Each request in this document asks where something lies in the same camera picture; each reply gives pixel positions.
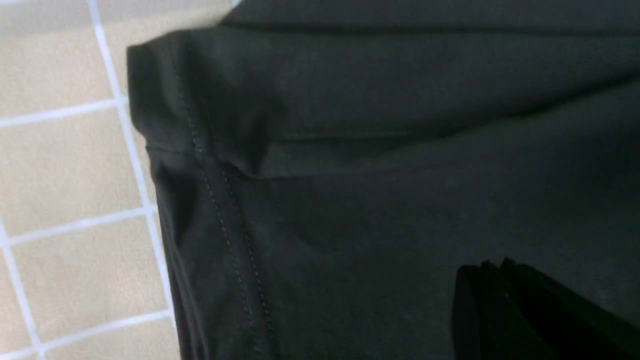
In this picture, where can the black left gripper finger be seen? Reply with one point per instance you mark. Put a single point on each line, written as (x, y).
(513, 311)

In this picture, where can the dark gray long-sleeve top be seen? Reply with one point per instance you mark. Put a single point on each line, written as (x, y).
(323, 168)

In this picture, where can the beige checkered tablecloth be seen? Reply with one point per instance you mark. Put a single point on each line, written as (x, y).
(83, 275)

